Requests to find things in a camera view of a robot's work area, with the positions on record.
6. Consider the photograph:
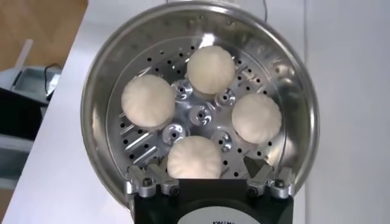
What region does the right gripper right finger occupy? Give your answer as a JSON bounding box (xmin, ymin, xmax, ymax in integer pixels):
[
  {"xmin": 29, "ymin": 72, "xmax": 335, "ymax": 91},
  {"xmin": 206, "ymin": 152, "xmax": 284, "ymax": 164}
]
[{"xmin": 243, "ymin": 156, "xmax": 296, "ymax": 200}]

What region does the white steamed baozi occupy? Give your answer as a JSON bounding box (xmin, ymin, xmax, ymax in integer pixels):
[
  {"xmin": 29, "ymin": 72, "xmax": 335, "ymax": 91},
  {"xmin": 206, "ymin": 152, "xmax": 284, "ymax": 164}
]
[
  {"xmin": 231, "ymin": 93, "xmax": 283, "ymax": 145},
  {"xmin": 186, "ymin": 45, "xmax": 236, "ymax": 95},
  {"xmin": 121, "ymin": 74, "xmax": 177, "ymax": 128},
  {"xmin": 166, "ymin": 135, "xmax": 223, "ymax": 180}
]

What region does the white table foot bar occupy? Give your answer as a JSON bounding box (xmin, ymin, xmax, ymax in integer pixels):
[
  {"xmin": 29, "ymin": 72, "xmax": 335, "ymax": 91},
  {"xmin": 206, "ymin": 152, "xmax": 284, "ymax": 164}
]
[{"xmin": 15, "ymin": 38, "xmax": 34, "ymax": 69}]

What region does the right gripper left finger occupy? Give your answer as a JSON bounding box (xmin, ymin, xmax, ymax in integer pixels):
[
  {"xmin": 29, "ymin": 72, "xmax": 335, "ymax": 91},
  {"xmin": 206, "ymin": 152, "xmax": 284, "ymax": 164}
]
[{"xmin": 125, "ymin": 163, "xmax": 180, "ymax": 198}]

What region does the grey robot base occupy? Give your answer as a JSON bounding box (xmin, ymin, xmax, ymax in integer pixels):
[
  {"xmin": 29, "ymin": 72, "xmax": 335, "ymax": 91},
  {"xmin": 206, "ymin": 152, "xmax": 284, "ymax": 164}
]
[{"xmin": 0, "ymin": 65, "xmax": 63, "ymax": 189}]

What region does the stainless steel steamer basket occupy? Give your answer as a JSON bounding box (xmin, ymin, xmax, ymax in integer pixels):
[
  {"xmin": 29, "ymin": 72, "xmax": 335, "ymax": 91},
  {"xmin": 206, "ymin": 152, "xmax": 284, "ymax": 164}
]
[{"xmin": 80, "ymin": 0, "xmax": 320, "ymax": 211}]

